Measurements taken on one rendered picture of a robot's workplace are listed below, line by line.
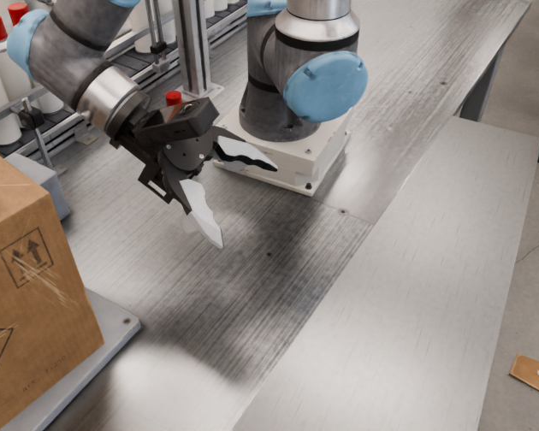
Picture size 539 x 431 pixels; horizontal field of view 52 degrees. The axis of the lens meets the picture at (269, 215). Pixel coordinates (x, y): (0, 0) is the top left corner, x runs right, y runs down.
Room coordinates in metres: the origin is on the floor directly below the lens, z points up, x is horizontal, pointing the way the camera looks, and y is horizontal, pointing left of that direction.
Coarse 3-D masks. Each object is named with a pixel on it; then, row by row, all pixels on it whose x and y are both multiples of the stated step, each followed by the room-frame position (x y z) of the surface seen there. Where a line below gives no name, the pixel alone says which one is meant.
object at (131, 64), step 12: (240, 0) 1.43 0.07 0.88; (228, 12) 1.35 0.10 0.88; (132, 48) 1.16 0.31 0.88; (168, 48) 1.16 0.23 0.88; (120, 60) 1.11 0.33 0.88; (132, 60) 1.11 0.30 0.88; (144, 60) 1.11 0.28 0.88; (132, 72) 1.06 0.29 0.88; (48, 120) 0.88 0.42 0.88; (60, 120) 0.88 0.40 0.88; (24, 132) 0.84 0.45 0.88; (24, 144) 0.81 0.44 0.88
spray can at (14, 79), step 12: (0, 24) 0.87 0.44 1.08; (0, 36) 0.86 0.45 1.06; (0, 48) 0.85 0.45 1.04; (0, 60) 0.85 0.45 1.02; (0, 72) 0.85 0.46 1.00; (12, 72) 0.85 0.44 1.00; (24, 72) 0.87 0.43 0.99; (12, 84) 0.85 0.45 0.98; (24, 84) 0.86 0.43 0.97; (12, 96) 0.85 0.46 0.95
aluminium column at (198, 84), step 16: (176, 0) 1.05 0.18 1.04; (192, 0) 1.04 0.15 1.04; (176, 16) 1.05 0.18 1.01; (192, 16) 1.04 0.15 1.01; (176, 32) 1.05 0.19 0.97; (192, 32) 1.03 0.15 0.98; (192, 48) 1.03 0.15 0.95; (192, 64) 1.04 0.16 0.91; (208, 64) 1.06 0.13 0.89; (192, 80) 1.04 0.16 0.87; (208, 80) 1.06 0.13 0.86
